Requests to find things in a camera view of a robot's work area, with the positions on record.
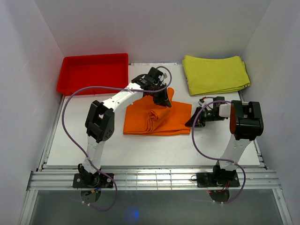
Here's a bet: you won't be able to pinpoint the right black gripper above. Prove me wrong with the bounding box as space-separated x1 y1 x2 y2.
185 106 224 127

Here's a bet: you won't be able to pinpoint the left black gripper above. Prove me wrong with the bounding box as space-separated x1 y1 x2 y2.
150 83 171 108

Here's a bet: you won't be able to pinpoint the orange trousers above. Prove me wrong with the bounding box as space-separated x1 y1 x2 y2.
123 88 192 136

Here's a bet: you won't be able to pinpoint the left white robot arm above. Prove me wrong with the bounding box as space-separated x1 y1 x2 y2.
78 67 172 188

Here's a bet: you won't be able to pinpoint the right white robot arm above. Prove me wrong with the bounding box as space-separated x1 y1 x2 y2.
185 96 264 189

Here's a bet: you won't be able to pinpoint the folded yellow trousers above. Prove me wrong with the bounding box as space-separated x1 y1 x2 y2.
182 55 250 96

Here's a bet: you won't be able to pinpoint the red plastic tray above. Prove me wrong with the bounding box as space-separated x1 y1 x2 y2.
56 53 128 96

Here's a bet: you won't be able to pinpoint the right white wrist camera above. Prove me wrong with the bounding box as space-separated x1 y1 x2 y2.
198 97 213 107

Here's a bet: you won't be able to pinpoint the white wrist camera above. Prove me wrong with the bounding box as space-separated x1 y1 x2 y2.
198 97 213 107
158 73 167 82

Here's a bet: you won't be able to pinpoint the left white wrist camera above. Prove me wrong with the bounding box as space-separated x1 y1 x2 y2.
158 73 167 82

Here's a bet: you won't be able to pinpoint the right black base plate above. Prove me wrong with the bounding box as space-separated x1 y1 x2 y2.
196 172 240 188

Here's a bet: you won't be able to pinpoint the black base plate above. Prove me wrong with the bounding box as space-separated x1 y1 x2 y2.
72 173 114 189
196 172 240 188

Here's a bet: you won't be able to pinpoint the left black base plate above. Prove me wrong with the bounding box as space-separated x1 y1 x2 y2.
72 173 114 189

